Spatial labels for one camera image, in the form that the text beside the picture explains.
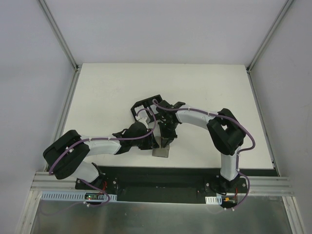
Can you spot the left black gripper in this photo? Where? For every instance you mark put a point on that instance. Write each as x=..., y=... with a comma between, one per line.
x=148, y=142

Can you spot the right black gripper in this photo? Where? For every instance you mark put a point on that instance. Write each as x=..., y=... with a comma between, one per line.
x=167, y=133

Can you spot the black plastic card tray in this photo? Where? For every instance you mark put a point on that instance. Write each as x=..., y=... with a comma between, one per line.
x=147, y=104

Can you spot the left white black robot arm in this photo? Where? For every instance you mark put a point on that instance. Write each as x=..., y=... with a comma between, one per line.
x=65, y=156

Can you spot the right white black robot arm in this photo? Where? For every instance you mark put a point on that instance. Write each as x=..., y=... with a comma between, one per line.
x=223, y=128

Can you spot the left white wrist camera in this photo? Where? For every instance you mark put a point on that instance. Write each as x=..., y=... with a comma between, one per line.
x=143, y=120

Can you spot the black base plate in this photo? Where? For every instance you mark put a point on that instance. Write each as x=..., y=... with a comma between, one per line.
x=187, y=195

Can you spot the left table edge rail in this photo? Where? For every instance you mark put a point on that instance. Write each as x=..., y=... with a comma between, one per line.
x=66, y=106

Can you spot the table edge rail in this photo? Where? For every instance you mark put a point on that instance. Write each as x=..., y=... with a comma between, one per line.
x=269, y=146
x=66, y=106

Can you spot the right white cable duct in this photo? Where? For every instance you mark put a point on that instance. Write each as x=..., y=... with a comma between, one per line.
x=213, y=200

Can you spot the white cable duct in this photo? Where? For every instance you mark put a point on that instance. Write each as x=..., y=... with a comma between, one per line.
x=77, y=196
x=213, y=200

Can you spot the left white cable duct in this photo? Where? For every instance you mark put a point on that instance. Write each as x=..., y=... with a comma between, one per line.
x=77, y=196

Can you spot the front aluminium rail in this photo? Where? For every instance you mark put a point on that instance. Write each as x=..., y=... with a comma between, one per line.
x=119, y=178

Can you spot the right table edge rail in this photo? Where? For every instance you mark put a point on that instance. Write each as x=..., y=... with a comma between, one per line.
x=269, y=146

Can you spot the right aluminium frame post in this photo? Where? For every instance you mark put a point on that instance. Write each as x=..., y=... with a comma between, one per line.
x=270, y=33

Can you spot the aluminium frame post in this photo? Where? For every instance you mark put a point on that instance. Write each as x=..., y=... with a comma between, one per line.
x=57, y=33
x=270, y=33

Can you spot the left aluminium frame post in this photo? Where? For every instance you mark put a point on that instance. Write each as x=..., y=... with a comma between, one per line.
x=57, y=33

